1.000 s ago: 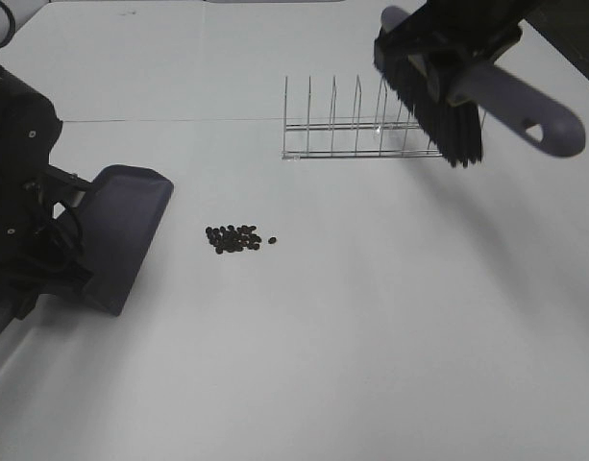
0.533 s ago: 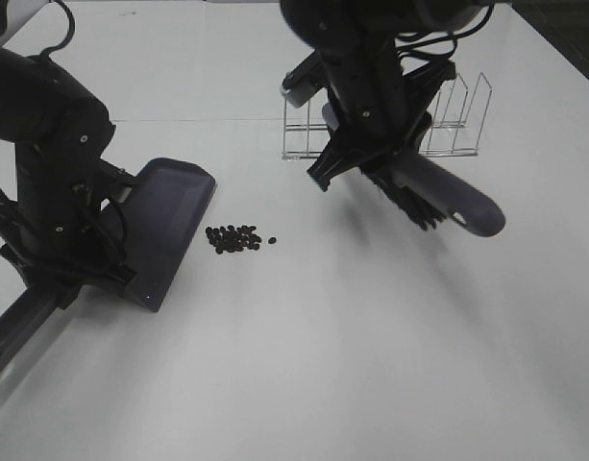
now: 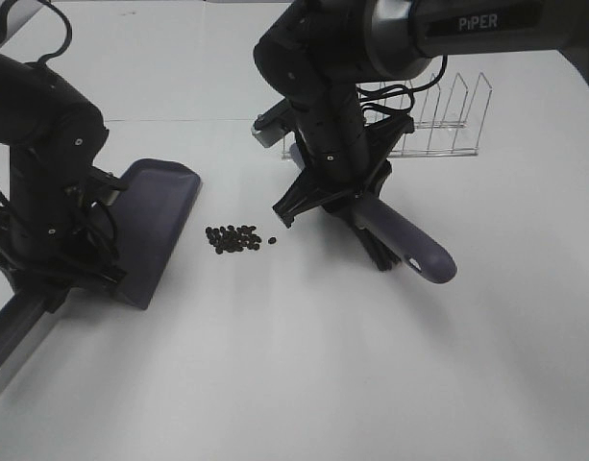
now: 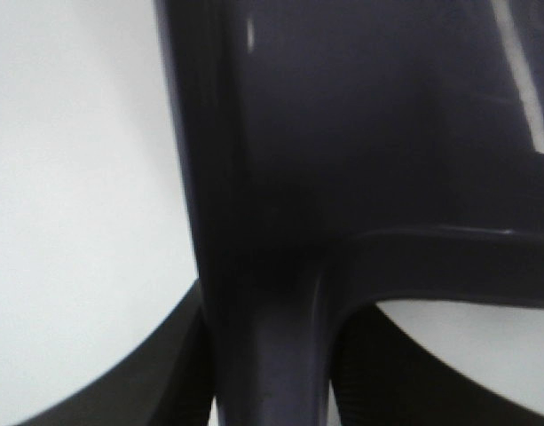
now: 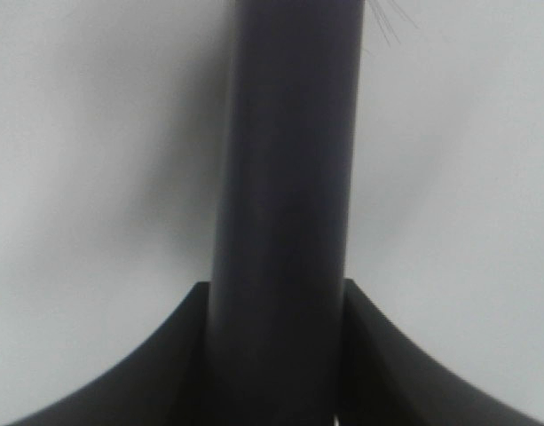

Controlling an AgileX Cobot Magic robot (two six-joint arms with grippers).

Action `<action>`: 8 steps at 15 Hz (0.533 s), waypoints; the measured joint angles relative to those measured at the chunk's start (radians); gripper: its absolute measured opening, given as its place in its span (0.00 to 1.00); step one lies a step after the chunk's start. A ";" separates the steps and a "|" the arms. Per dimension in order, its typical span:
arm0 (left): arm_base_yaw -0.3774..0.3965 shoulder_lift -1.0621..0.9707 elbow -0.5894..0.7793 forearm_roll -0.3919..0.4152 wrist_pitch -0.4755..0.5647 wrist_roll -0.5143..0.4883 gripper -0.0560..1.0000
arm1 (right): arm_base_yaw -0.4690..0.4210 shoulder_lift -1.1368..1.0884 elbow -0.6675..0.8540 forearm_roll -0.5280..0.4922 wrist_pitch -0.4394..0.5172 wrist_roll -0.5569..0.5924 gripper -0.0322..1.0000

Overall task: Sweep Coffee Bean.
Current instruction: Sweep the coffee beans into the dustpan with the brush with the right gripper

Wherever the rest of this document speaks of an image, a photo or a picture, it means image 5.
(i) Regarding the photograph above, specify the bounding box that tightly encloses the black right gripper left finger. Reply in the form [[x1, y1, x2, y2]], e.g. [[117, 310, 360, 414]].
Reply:
[[13, 282, 209, 425]]

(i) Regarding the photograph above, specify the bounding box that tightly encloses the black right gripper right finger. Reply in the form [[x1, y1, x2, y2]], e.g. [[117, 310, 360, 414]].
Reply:
[[340, 280, 537, 425]]

